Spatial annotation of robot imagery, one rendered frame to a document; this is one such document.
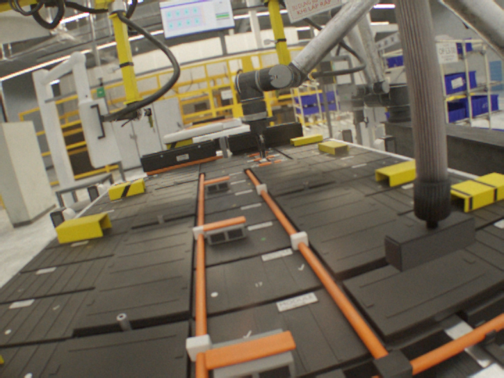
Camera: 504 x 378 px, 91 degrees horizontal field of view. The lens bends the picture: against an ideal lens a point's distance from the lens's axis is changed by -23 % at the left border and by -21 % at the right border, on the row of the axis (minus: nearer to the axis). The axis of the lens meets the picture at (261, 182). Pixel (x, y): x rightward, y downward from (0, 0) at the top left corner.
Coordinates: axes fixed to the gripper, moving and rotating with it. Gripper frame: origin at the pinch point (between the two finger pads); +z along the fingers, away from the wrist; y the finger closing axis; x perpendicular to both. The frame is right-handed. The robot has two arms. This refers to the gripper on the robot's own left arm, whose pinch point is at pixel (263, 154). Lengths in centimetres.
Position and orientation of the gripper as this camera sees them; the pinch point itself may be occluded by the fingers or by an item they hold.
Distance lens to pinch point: 145.7
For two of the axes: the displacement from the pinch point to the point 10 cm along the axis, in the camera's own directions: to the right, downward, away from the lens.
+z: 1.8, 9.5, 2.5
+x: 9.7, -2.2, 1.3
